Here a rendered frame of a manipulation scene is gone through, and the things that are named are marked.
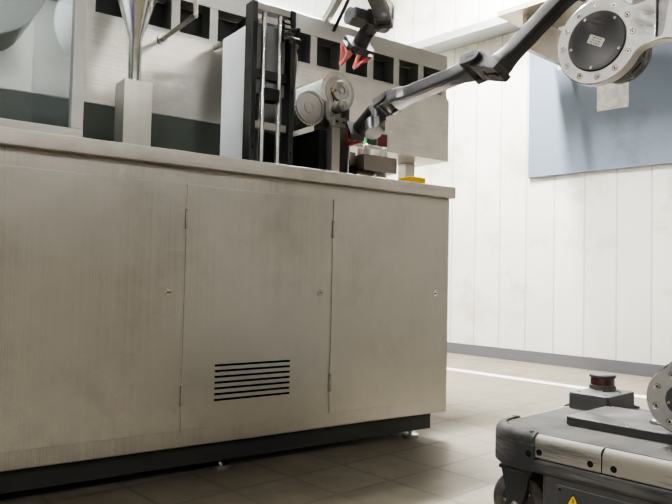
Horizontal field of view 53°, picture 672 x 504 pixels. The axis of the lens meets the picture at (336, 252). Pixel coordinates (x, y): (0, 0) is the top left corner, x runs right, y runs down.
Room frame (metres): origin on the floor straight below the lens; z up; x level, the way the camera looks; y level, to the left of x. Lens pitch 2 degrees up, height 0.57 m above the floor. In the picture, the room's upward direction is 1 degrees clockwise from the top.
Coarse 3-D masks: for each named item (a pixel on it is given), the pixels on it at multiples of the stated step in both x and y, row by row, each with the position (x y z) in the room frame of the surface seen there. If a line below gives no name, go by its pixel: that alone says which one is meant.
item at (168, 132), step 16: (96, 112) 2.27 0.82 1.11; (112, 112) 2.30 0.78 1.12; (96, 128) 2.27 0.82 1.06; (112, 128) 2.31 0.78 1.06; (160, 128) 2.40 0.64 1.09; (176, 128) 2.44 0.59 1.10; (192, 128) 2.48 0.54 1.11; (208, 128) 2.51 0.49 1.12; (160, 144) 2.41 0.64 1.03; (176, 144) 2.44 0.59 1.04; (192, 144) 2.48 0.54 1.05; (208, 144) 2.51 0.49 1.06; (272, 144) 2.68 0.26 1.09
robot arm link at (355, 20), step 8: (352, 8) 2.19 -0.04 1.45; (360, 8) 2.18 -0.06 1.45; (368, 8) 2.20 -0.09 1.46; (344, 16) 2.22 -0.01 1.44; (352, 16) 2.18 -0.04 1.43; (360, 16) 2.18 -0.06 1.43; (368, 16) 2.20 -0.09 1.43; (352, 24) 2.21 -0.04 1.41; (360, 24) 2.21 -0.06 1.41; (384, 24) 2.18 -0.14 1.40; (384, 32) 2.21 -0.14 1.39
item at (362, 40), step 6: (360, 30) 2.26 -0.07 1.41; (348, 36) 2.30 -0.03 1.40; (360, 36) 2.27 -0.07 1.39; (366, 36) 2.26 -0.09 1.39; (372, 36) 2.27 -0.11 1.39; (348, 42) 2.28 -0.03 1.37; (354, 42) 2.29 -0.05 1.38; (360, 42) 2.28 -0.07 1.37; (366, 42) 2.28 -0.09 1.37; (354, 48) 2.28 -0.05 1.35; (360, 48) 2.28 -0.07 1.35; (366, 48) 2.30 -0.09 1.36; (372, 48) 2.33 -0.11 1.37; (372, 54) 2.33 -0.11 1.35
